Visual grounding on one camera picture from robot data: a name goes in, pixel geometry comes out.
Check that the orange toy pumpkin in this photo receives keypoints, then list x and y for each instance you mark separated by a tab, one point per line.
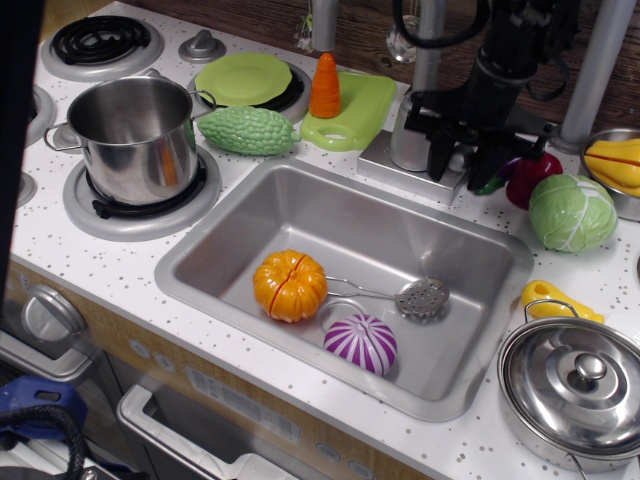
290	286

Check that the blue plastic object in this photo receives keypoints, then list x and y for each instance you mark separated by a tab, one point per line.
38	408

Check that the purple white toy onion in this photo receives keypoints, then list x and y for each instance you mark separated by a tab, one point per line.
363	340

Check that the black foreground camera frame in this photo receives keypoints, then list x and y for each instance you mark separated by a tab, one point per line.
21	24

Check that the red toy bell pepper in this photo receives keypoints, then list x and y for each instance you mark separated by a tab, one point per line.
526	176

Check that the white oven door handle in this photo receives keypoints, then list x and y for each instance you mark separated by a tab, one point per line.
182	440

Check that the green toy bitter gourd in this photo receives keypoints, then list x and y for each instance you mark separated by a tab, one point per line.
248	130

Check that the steel bowl at right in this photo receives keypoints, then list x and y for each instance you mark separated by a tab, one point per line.
625	201

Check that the yellow toy banana piece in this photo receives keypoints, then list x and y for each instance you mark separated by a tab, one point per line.
542	299

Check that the silver faucet lever handle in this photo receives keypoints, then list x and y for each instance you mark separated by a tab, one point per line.
461	158

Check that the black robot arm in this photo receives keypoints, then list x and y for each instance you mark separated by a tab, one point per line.
519	37

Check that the grey vertical post right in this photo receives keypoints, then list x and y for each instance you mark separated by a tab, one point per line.
604	46

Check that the tall stainless steel pot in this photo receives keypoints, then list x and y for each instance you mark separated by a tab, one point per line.
136	135

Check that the silver oven knob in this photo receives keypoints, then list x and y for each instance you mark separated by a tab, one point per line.
52	323

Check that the orange toy carrot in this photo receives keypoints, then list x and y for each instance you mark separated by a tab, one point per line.
325	100

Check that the back right stove burner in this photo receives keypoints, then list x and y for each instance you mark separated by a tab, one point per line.
293	102

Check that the stainless steel sink basin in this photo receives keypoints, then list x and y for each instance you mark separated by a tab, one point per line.
377	240

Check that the grey vertical post back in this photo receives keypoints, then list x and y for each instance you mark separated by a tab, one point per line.
324	20

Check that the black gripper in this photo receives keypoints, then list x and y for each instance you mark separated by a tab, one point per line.
494	122

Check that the yellow toy squash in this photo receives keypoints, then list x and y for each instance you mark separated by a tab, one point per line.
616	162

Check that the purple toy eggplant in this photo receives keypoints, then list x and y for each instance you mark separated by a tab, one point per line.
500	179

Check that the silver toy faucet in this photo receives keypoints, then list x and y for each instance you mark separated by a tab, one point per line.
400	158

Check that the green plastic cutting board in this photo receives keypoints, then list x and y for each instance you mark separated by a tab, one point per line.
366	100

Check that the clear hanging glass ornament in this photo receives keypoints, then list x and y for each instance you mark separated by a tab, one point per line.
400	49

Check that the front left stove burner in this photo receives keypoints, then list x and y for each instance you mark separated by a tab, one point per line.
91	213

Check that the grey stove knob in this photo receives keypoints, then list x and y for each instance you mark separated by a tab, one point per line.
202	48

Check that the stove burner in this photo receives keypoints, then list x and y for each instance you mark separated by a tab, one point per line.
293	102
91	213

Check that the green plastic plate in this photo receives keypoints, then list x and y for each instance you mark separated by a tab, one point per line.
245	79

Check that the grey vertical post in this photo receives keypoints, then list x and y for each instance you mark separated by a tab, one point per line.
324	20
604	46

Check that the green toy cabbage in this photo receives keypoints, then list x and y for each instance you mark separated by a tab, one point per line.
571	213

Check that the steel pot with lid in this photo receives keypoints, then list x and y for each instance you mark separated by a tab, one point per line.
569	391

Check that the metal slotted skimmer spoon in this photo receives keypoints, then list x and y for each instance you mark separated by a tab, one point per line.
420	298

